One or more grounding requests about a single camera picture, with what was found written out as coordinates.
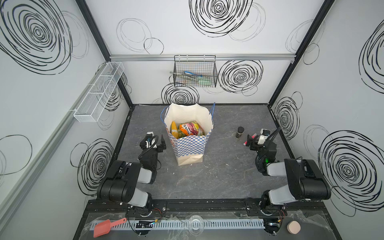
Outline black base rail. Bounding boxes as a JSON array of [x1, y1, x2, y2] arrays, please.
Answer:
[[82, 198, 326, 218]]

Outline orange pink Fox's candy bag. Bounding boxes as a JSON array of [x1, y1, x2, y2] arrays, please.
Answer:
[[179, 121, 200, 136]]

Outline black lid spice jar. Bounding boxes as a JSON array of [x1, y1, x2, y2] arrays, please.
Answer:
[[236, 127, 245, 139]]

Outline beige round sponge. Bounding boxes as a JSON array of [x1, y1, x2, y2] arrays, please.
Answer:
[[287, 221, 301, 235]]

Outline white wire wall shelf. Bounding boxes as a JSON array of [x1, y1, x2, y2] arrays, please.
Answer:
[[74, 62, 125, 123]]

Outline pink marker pen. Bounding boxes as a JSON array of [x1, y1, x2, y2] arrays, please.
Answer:
[[244, 134, 258, 147]]

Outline black wire wall basket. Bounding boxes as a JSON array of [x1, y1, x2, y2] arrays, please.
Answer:
[[172, 55, 218, 88]]

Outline blue handled tool in basket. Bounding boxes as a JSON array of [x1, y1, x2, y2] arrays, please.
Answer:
[[184, 71, 202, 78]]

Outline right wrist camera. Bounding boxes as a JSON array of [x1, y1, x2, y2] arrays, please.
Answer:
[[258, 129, 271, 145]]

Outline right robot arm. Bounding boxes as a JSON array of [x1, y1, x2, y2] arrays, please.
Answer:
[[245, 135, 332, 210]]

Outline green Fox's spring tea bag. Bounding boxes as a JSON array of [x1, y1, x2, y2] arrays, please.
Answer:
[[197, 128, 205, 136]]

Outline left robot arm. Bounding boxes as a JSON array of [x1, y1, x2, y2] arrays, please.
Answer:
[[97, 132, 167, 209]]

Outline blue checkered paper bag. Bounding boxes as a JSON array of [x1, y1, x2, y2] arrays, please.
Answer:
[[161, 104, 216, 166]]

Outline white slotted cable duct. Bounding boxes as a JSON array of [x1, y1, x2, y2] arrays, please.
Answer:
[[89, 218, 266, 232]]

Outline green item in basket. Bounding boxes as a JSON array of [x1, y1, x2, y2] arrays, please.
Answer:
[[198, 77, 215, 87]]

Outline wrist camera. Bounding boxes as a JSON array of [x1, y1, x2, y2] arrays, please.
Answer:
[[145, 132, 154, 148], [258, 129, 271, 145]]

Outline yellow snack bag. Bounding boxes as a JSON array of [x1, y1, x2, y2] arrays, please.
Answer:
[[171, 121, 180, 139]]

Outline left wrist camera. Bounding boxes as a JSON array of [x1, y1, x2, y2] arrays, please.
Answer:
[[145, 132, 154, 148]]

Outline red plastic scoop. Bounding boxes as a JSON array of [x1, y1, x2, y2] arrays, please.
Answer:
[[93, 218, 127, 238]]

